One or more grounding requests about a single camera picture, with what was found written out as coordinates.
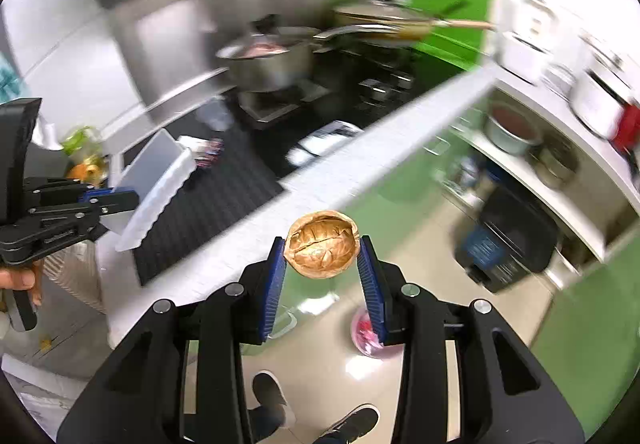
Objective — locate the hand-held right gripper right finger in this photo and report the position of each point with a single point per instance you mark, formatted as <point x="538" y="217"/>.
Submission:
<point x="372" y="294"/>

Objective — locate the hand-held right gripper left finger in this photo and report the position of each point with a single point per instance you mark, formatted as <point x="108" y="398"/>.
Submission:
<point x="272" y="294"/>

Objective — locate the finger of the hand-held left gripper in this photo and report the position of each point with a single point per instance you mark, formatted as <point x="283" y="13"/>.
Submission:
<point x="75" y="231"/>
<point x="97" y="198"/>

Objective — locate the pink wastebasket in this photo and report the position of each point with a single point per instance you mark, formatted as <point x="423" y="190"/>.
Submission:
<point x="367" y="341"/>

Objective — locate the long translucent plastic container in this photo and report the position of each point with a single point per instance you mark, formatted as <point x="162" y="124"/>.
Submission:
<point x="150" y="174"/>

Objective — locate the walnut shell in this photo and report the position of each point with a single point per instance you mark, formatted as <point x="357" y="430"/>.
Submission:
<point x="322" y="244"/>

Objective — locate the white printed paper packet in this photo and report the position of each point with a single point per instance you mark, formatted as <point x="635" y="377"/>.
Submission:
<point x="192" y="144"/>

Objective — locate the person's left hand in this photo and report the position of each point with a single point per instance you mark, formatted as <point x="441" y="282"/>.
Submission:
<point x="15" y="280"/>

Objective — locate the brown striped cloth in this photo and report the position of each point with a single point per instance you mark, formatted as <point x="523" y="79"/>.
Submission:
<point x="75" y="269"/>

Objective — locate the teal patterned cloth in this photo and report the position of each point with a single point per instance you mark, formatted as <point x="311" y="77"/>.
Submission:
<point x="7" y="79"/>

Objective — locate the black white-soled shoe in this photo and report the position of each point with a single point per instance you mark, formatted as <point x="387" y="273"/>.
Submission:
<point x="267" y="391"/>
<point x="352" y="424"/>

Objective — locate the green kitchen cabinet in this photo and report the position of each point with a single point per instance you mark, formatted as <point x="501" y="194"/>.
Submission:
<point x="415" y="194"/>
<point x="575" y="324"/>

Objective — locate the black white-striped mat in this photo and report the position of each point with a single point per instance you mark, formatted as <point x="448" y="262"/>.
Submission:
<point x="210" y="204"/>

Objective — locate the black pink-printed tube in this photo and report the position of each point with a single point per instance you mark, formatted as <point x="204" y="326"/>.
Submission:
<point x="212" y="153"/>

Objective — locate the clear plastic cup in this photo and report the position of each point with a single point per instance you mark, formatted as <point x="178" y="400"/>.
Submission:
<point x="217" y="117"/>

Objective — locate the black bin with blue label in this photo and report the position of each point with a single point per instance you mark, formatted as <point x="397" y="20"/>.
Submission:
<point x="510" y="229"/>

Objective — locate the white printed card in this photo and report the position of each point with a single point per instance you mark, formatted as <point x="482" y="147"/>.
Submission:
<point x="320" y="142"/>

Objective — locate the black gas stove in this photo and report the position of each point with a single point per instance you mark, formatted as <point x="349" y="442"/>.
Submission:
<point x="350" y="94"/>

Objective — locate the small steel pot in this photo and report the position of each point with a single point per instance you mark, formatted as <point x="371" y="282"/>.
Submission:
<point x="555" y="164"/>

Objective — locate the glass pot lid black knob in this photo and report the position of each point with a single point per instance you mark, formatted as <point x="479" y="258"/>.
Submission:
<point x="260" y="43"/>

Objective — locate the white open shelf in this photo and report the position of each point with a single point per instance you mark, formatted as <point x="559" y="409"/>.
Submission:
<point x="600" y="204"/>

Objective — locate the white rice cooker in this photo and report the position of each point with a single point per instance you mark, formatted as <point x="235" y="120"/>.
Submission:
<point x="597" y="99"/>

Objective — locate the red kitchen item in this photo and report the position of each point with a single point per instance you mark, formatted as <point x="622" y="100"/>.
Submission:
<point x="627" y="127"/>

